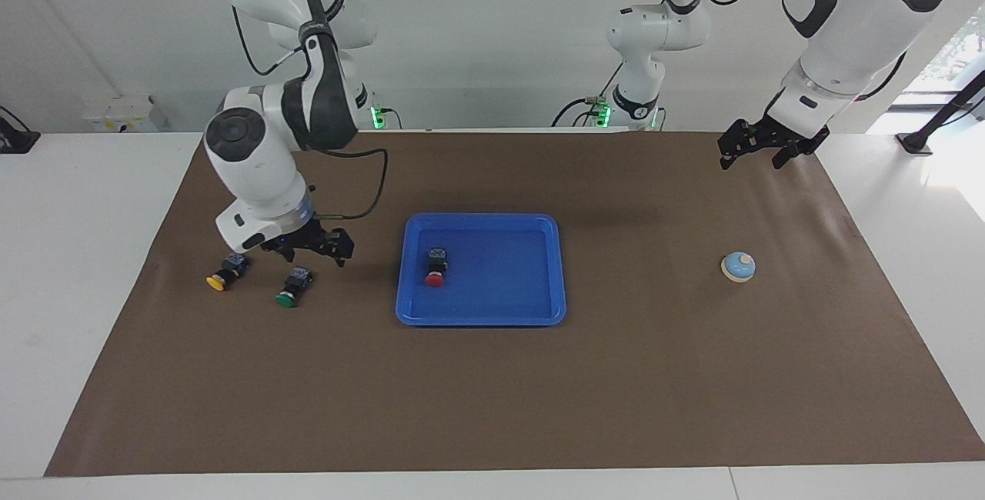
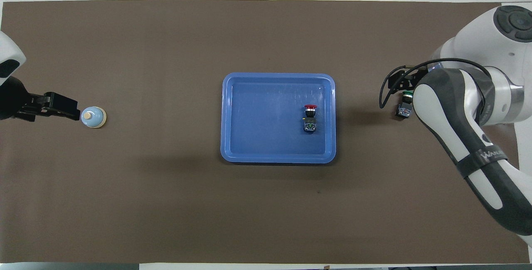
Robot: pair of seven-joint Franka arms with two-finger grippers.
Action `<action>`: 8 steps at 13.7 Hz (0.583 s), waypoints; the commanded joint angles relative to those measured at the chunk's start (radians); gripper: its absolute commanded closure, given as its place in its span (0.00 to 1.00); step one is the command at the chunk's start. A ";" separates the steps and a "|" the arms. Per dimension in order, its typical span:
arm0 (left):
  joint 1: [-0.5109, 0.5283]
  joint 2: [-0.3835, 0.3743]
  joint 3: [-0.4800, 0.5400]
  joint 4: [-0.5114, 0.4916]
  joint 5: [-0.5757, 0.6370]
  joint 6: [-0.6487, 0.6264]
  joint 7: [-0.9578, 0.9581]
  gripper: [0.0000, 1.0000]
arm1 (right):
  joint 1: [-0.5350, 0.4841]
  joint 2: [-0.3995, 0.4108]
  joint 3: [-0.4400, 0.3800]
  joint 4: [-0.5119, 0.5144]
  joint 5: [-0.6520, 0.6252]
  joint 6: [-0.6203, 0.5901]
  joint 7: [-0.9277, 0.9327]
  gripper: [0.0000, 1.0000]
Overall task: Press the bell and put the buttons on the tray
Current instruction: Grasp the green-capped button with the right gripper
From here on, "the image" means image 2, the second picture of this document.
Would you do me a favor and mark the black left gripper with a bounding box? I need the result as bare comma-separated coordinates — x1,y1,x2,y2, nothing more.
0,76,81,123

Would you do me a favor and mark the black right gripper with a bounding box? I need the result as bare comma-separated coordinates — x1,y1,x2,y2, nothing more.
387,66,429,93

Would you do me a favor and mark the green push button switch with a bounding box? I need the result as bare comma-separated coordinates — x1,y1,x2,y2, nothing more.
395,90,415,119

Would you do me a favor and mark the light blue desk bell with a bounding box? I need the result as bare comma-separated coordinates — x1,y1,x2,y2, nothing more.
81,106,107,129

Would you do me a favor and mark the red push button switch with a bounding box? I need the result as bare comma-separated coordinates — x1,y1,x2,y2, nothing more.
302,104,319,134

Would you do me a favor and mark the blue plastic tray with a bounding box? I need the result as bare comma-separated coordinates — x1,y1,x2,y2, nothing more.
220,73,336,164

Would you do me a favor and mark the brown table mat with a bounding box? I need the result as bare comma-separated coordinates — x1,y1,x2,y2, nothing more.
0,0,530,264

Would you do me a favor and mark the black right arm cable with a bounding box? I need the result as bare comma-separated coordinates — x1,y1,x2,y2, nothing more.
379,58,493,109

